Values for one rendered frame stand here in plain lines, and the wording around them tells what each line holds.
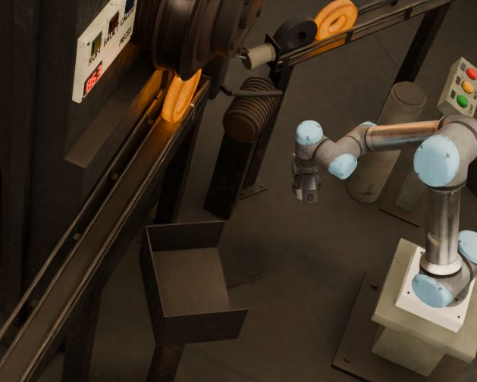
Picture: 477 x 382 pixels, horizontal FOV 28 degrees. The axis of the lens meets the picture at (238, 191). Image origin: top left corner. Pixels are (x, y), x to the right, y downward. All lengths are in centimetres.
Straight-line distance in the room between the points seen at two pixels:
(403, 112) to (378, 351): 78
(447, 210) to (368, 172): 91
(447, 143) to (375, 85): 158
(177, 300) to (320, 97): 166
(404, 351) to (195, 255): 91
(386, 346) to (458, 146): 88
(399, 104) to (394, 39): 110
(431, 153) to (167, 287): 74
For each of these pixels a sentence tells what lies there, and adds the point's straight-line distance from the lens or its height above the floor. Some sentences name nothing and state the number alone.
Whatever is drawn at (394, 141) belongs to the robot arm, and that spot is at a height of 74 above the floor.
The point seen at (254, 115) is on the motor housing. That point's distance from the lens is 293.
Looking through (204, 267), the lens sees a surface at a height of 60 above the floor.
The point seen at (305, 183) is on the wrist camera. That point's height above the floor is 48.
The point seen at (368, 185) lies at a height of 10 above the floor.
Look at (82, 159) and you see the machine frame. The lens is 225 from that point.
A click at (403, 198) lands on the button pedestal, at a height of 6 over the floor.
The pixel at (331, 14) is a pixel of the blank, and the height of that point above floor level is 78.
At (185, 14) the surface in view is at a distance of 217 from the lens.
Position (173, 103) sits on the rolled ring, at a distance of 254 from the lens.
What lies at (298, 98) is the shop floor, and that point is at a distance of 380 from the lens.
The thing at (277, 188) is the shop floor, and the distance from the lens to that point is 346.
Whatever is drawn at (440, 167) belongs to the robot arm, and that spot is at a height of 93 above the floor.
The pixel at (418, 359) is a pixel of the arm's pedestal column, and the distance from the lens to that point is 310.
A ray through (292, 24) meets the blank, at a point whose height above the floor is 77.
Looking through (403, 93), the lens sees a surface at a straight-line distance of 319.
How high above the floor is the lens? 258
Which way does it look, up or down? 49 degrees down
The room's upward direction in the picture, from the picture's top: 18 degrees clockwise
